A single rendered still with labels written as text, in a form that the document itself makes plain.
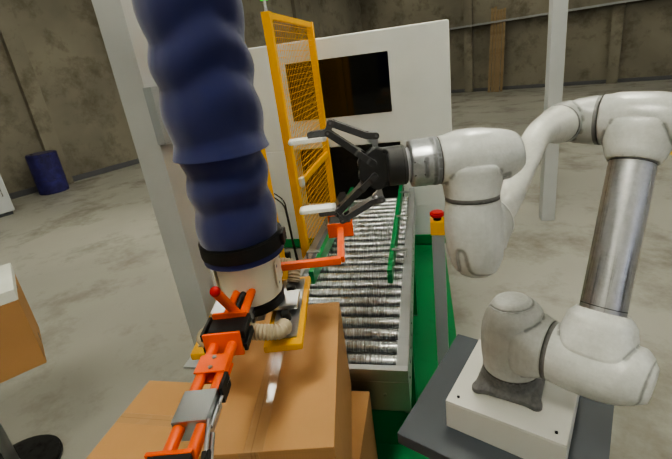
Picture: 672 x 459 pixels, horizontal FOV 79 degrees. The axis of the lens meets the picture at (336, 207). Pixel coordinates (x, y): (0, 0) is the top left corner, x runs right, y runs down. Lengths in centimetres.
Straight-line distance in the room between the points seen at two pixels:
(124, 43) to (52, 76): 822
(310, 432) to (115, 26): 205
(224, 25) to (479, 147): 58
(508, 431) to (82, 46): 1059
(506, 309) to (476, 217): 45
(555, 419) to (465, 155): 79
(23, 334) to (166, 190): 93
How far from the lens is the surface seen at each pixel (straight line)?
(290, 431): 114
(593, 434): 143
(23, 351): 241
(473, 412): 129
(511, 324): 117
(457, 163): 75
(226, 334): 93
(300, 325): 114
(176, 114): 97
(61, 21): 1091
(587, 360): 116
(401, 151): 75
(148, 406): 201
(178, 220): 252
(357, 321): 211
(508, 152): 77
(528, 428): 126
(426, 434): 135
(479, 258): 81
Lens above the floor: 178
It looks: 20 degrees down
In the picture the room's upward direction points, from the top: 8 degrees counter-clockwise
